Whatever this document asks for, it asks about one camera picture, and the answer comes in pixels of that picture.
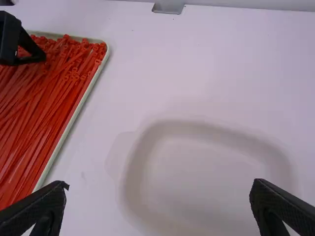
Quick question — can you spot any row of orange cable ties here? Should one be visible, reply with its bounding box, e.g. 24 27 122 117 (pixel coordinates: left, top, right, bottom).
0 33 107 198

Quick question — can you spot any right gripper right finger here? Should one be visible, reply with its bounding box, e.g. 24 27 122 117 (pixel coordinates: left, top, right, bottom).
249 178 315 236

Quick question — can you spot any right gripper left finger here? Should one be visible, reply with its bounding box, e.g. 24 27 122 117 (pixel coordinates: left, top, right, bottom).
0 180 70 236

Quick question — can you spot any pale tray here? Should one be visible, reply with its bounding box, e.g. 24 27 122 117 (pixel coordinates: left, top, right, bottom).
23 29 111 193

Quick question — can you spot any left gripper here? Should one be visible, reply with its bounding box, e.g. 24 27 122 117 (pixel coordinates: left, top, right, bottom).
0 11 48 67

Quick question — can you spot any white dish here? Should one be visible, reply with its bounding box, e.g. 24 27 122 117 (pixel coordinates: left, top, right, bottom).
105 118 300 236

